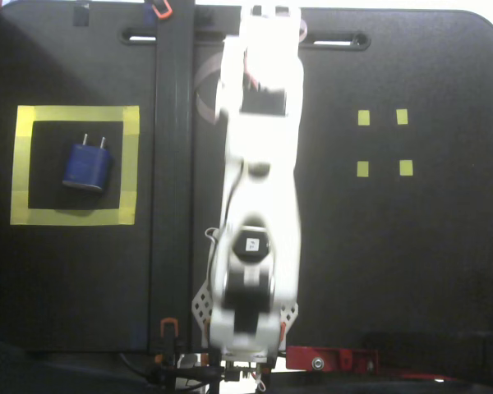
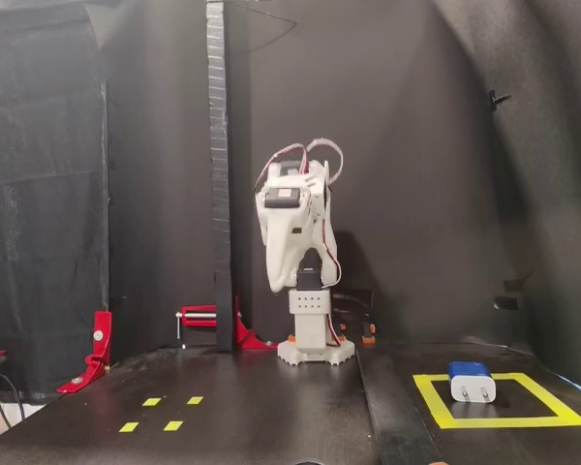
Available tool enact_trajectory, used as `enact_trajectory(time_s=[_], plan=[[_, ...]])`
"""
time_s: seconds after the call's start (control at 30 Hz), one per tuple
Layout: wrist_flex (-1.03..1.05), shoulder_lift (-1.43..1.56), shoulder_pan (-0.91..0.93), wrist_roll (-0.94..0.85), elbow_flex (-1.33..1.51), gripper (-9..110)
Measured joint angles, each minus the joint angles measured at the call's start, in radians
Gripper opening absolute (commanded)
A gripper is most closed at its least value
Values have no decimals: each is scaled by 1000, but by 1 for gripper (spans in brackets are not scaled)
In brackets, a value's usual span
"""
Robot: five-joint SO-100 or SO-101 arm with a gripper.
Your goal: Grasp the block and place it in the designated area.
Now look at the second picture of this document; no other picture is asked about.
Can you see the small black wall clip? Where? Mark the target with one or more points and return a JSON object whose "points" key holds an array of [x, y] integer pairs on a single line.
{"points": [[494, 98]]}

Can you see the black fabric curtain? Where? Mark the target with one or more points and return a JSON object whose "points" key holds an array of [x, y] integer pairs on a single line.
{"points": [[48, 194]]}

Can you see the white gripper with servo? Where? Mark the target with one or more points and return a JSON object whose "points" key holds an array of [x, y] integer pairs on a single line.
{"points": [[282, 242]]}

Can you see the long black flat strip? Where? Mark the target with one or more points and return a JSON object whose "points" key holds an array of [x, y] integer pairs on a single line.
{"points": [[392, 416]]}

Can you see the small yellow tape marker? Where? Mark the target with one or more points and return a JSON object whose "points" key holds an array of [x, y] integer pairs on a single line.
{"points": [[129, 427], [194, 400], [151, 401], [173, 425]]}

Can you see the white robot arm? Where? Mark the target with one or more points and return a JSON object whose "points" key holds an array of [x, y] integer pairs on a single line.
{"points": [[310, 334]]}

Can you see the red metal corner clamp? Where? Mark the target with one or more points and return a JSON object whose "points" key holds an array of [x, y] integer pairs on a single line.
{"points": [[101, 339], [249, 339]]}

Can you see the blue and white charger block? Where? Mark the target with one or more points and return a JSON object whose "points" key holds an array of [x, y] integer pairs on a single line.
{"points": [[472, 390]]}

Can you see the yellow tape square outline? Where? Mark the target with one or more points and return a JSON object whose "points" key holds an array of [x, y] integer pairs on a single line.
{"points": [[513, 422]]}

